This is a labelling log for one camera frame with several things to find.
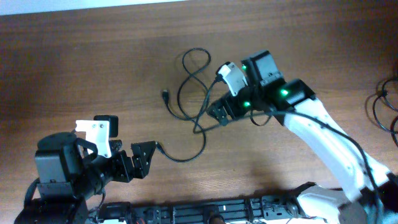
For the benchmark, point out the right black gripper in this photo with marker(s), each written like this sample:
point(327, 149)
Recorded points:
point(230, 106)

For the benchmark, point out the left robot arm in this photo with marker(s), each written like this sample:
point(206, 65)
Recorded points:
point(71, 170)

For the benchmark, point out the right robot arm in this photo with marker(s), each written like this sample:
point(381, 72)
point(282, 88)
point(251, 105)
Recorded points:
point(368, 188)

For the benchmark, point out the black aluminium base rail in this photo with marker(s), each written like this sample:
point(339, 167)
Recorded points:
point(262, 209)

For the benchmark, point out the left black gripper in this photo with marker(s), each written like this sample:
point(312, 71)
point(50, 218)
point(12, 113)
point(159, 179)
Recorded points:
point(126, 166)

